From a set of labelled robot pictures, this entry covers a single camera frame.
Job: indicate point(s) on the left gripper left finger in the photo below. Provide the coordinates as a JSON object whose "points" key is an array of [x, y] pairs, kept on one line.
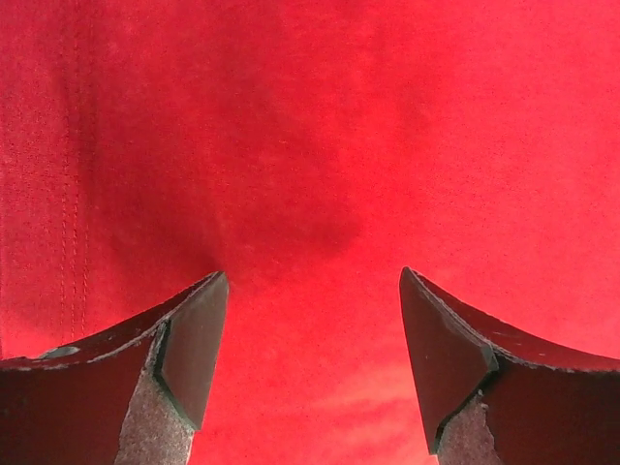
{"points": [[134, 393]]}

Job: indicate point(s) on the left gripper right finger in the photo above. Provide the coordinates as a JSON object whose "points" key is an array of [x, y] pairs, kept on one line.
{"points": [[491, 393]]}

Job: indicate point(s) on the dark red t shirt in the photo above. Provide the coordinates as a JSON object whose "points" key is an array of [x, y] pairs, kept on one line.
{"points": [[310, 150]]}

